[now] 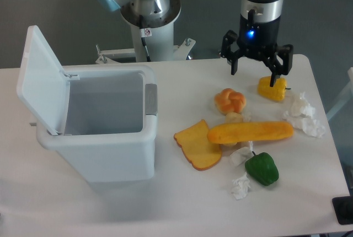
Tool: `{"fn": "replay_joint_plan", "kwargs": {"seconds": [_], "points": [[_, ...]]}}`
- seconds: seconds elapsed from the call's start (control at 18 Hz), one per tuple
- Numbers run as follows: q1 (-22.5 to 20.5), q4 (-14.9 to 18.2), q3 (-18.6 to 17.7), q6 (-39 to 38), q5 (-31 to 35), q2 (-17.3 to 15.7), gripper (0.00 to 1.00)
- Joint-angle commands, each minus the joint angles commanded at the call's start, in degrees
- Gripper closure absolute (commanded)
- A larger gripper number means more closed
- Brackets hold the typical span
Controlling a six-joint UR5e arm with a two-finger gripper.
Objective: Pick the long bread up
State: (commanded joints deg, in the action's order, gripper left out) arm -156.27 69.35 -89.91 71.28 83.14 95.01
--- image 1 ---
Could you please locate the toast bread slice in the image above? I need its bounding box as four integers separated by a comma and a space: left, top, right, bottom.
174, 120, 222, 171

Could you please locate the large crumpled white tissue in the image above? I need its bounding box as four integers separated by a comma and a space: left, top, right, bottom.
282, 92, 325, 138

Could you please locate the white bin lid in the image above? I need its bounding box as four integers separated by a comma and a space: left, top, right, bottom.
17, 25, 80, 136

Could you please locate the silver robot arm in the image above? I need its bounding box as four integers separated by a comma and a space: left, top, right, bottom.
97, 0, 293, 85

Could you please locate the round knotted bread roll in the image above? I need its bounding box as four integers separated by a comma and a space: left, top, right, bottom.
213, 88, 247, 115

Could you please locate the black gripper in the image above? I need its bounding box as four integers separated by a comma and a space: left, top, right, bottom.
220, 16, 293, 87

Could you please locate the black device at edge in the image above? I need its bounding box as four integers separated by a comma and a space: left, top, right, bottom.
332, 196, 352, 225

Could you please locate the green bell pepper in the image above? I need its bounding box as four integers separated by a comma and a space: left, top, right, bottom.
245, 152, 279, 186

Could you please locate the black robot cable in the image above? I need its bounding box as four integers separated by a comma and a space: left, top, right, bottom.
139, 13, 152, 62

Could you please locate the crumpled tissue front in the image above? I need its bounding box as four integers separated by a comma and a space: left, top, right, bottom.
230, 172, 251, 200

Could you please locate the long orange bread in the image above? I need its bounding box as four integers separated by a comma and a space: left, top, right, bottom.
207, 121, 294, 144

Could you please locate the crumpled tissue near pepper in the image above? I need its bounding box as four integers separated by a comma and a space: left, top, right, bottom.
229, 141, 254, 166

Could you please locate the white trash bin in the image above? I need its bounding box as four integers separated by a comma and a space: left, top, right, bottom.
36, 64, 158, 182

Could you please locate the yellow bell pepper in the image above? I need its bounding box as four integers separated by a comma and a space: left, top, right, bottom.
257, 77, 288, 102

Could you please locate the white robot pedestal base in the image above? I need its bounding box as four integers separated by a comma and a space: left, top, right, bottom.
96, 0, 196, 64

